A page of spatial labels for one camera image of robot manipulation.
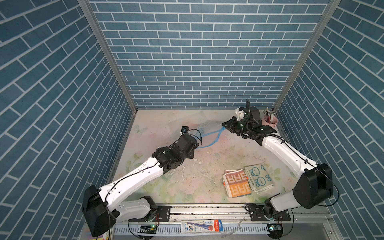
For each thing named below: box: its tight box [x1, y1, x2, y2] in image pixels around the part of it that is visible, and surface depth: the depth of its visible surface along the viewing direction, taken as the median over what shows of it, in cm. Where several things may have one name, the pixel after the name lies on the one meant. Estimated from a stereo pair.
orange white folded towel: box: [222, 169, 252, 198], surface depth 83 cm
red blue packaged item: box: [180, 219, 224, 233], surface depth 71 cm
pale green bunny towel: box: [244, 163, 275, 194], surface depth 86 cm
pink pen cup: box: [261, 107, 278, 129], surface depth 101 cm
